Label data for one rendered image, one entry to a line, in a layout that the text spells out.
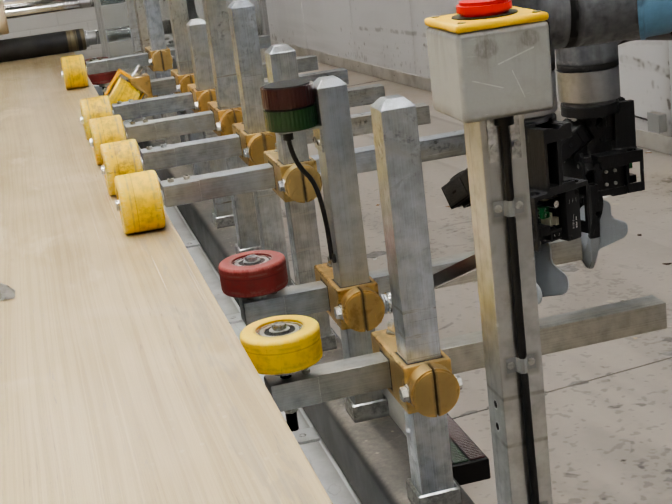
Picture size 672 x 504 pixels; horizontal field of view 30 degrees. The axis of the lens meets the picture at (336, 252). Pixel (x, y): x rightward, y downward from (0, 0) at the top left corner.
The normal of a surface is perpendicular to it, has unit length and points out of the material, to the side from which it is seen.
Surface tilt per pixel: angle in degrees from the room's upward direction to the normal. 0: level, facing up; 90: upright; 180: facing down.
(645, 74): 90
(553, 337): 90
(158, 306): 0
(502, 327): 90
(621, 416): 0
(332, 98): 90
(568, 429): 0
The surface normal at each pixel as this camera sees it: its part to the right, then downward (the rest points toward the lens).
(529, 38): 0.25, 0.25
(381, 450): -0.11, -0.95
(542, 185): -0.80, 0.26
